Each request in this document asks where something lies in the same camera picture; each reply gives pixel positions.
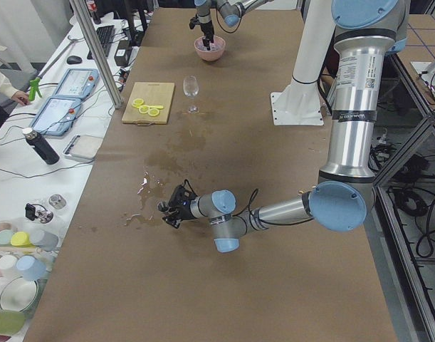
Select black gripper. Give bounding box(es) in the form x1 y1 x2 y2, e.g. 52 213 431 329
161 201 192 229
200 21 214 49

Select steel jigger measuring cup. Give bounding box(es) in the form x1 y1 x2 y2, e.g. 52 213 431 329
157 201 170 217

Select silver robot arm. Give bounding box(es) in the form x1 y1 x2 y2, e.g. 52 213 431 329
158 1 410 253
189 0 269 51

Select pink bowl of ice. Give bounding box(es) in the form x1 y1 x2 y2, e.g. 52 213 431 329
194 35 226 62

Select clear wine glass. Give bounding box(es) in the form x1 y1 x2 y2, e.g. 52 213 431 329
183 76 199 114

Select bamboo cutting board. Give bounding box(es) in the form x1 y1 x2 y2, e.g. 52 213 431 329
122 82 175 125

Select yellow lemon slice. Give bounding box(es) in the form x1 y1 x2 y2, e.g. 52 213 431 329
132 98 145 108
147 108 160 117
138 105 151 114

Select black keyboard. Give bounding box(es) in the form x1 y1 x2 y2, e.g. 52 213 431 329
96 25 115 58

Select white digital scale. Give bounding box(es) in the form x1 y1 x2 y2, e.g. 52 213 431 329
63 135 103 162

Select grey plastic cup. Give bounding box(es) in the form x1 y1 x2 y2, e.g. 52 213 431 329
29 229 59 252

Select upper blue teach pendant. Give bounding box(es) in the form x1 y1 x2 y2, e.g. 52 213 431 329
54 68 100 100

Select blue teach pendant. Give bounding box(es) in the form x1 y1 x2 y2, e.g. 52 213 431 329
30 96 82 138
54 68 100 100

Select black computer mouse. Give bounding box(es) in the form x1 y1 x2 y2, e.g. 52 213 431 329
66 56 83 65

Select blue plastic cup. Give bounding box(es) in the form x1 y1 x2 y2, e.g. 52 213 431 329
16 255 46 281

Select yellow plastic cup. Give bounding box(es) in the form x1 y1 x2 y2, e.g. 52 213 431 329
10 231 32 247

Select lower blue teach pendant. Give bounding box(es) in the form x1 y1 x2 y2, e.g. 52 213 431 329
30 96 82 138

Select black insulated bottle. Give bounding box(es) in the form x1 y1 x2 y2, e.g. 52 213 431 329
22 127 60 165

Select aluminium frame post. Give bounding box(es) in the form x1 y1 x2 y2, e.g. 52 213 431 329
70 0 123 109

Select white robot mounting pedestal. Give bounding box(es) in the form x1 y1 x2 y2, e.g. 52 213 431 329
271 0 335 125

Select green handled grabber tool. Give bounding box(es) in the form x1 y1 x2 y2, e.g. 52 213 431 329
28 36 80 102

